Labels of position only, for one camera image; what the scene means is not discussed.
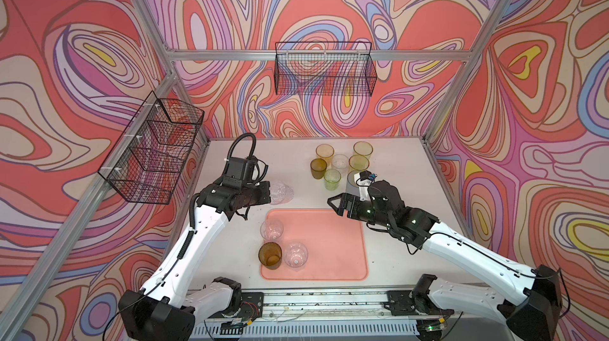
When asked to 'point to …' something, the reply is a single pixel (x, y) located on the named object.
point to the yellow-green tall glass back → (364, 148)
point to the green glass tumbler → (331, 178)
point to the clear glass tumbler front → (295, 256)
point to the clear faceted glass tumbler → (271, 230)
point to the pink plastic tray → (313, 244)
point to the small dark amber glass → (318, 167)
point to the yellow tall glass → (359, 162)
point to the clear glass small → (341, 162)
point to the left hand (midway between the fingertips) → (272, 190)
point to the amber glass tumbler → (324, 151)
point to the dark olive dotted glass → (270, 254)
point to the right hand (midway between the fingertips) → (338, 208)
